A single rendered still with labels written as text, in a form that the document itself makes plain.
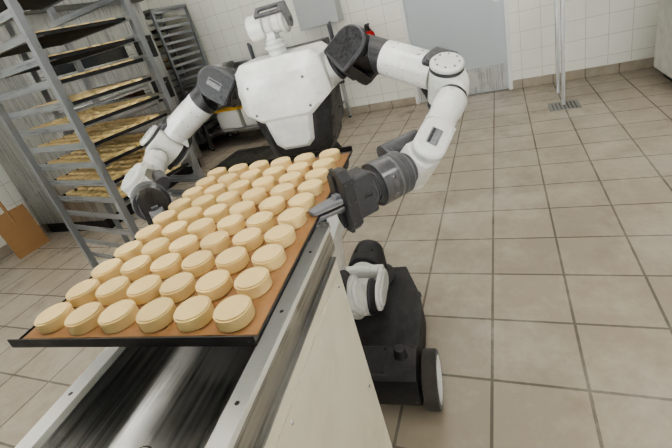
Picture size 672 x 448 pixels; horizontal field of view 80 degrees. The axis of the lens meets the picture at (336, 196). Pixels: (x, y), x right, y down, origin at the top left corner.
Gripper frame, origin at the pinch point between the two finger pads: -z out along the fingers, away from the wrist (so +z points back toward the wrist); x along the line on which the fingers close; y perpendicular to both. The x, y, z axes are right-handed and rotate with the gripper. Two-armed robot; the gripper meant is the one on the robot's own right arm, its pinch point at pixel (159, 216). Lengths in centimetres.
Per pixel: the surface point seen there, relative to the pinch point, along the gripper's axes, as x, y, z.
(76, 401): -10.6, -21.6, -31.5
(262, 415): -14, 0, -51
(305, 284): -10.7, 16.4, -34.8
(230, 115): -58, 133, 430
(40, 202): -64, -85, 366
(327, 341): -23.6, 16.4, -36.2
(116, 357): -10.9, -15.7, -25.6
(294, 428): -22, 3, -49
